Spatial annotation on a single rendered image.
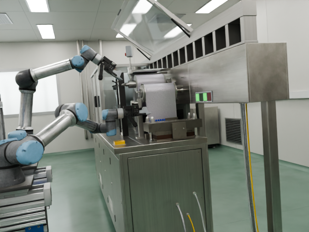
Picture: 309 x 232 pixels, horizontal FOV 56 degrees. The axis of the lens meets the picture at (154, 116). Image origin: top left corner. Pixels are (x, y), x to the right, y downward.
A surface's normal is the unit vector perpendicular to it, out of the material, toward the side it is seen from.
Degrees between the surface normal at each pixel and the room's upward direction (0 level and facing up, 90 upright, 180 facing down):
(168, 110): 90
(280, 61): 90
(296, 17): 90
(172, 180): 90
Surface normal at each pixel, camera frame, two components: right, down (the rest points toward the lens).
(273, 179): 0.27, 0.04
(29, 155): 0.84, 0.01
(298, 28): -0.96, 0.09
